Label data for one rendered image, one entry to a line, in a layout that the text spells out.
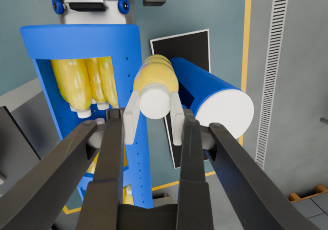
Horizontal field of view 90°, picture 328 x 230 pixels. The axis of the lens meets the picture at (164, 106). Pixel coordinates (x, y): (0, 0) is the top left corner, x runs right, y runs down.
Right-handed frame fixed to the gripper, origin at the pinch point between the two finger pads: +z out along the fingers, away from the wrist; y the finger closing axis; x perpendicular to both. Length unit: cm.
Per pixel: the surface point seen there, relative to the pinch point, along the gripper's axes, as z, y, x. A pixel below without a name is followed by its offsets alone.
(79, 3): 38.1, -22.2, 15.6
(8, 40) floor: 130, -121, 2
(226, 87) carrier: 50, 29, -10
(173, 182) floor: 159, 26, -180
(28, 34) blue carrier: 21.7, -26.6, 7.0
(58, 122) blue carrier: 30.7, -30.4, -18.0
